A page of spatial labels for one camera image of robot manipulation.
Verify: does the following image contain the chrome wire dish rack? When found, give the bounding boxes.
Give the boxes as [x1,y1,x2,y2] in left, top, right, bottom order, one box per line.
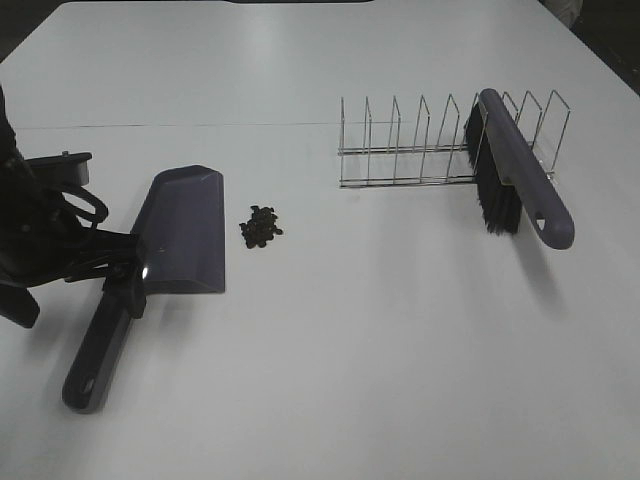
[337,90,572,189]

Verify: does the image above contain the purple hand brush black bristles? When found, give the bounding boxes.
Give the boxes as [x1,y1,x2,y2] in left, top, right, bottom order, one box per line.
[465,88,575,250]

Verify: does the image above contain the purple plastic dustpan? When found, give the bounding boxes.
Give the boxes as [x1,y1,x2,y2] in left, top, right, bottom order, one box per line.
[62,165,226,414]

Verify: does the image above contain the pile of coffee beans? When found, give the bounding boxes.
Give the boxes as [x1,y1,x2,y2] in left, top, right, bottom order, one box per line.
[239,205,284,249]

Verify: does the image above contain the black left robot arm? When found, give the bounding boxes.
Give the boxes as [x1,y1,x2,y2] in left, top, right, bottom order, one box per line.
[1,116,146,328]

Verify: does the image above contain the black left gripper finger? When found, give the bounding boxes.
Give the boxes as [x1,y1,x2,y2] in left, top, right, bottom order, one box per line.
[103,262,146,319]
[97,229,138,250]

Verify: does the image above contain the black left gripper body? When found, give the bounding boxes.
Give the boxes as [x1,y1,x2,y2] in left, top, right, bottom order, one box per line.
[1,159,108,328]

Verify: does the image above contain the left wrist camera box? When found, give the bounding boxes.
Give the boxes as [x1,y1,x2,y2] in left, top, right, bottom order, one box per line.
[26,151,92,187]

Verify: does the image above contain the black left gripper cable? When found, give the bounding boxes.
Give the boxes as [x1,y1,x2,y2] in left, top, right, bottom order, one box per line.
[54,182,110,231]

